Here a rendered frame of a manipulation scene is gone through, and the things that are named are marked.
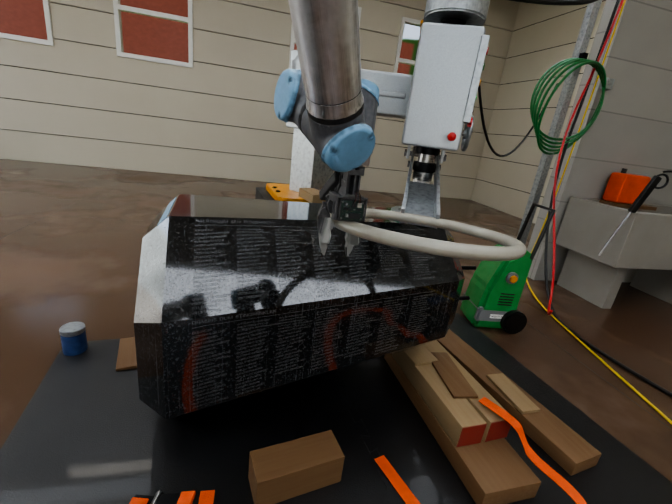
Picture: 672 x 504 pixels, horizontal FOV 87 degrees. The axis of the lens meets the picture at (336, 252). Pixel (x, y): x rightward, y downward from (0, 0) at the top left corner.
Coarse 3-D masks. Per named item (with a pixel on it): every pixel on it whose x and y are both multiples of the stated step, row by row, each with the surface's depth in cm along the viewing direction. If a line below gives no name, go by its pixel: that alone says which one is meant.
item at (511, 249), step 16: (368, 208) 109; (336, 224) 80; (352, 224) 75; (432, 224) 111; (448, 224) 108; (464, 224) 106; (384, 240) 70; (400, 240) 69; (416, 240) 68; (432, 240) 68; (496, 240) 95; (512, 240) 87; (448, 256) 68; (464, 256) 68; (480, 256) 68; (496, 256) 69; (512, 256) 72
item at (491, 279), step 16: (544, 208) 227; (528, 256) 230; (480, 272) 247; (496, 272) 232; (512, 272) 229; (528, 272) 234; (480, 288) 241; (496, 288) 233; (512, 288) 234; (464, 304) 257; (480, 304) 240; (496, 304) 237; (512, 304) 238; (480, 320) 241; (496, 320) 241; (512, 320) 237
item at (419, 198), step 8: (440, 168) 151; (408, 176) 135; (408, 184) 128; (416, 184) 140; (424, 184) 140; (432, 184) 141; (408, 192) 133; (416, 192) 133; (424, 192) 134; (432, 192) 134; (408, 200) 127; (416, 200) 127; (424, 200) 128; (432, 200) 128; (408, 208) 122; (416, 208) 122; (424, 208) 122; (432, 208) 123; (432, 216) 118; (416, 224) 113
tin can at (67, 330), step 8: (64, 328) 164; (72, 328) 165; (80, 328) 166; (64, 336) 162; (72, 336) 164; (80, 336) 166; (64, 344) 164; (72, 344) 165; (80, 344) 167; (64, 352) 166; (72, 352) 166; (80, 352) 168
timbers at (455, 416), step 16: (400, 352) 176; (448, 352) 176; (416, 368) 161; (432, 368) 162; (464, 368) 165; (416, 384) 161; (432, 384) 151; (432, 400) 149; (448, 400) 143; (464, 400) 144; (448, 416) 138; (464, 416) 136; (480, 416) 137; (496, 416) 138; (448, 432) 138; (464, 432) 132; (480, 432) 135; (496, 432) 138
